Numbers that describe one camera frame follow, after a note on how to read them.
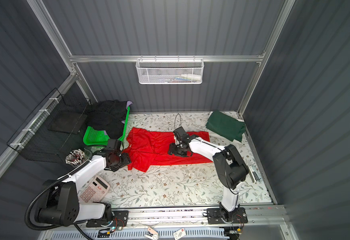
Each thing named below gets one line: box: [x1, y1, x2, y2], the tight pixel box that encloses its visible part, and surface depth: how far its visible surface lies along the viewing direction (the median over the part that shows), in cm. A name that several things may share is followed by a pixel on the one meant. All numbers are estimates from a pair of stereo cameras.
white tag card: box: [144, 226, 159, 240], surface depth 69 cm
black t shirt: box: [85, 99, 127, 139], surface depth 111 cm
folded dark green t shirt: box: [205, 110, 246, 143], surface depth 107 cm
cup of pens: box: [65, 148, 93, 167], surface depth 79 cm
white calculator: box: [79, 175, 110, 204], surface depth 82 cm
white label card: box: [173, 227, 186, 240], surface depth 70 cm
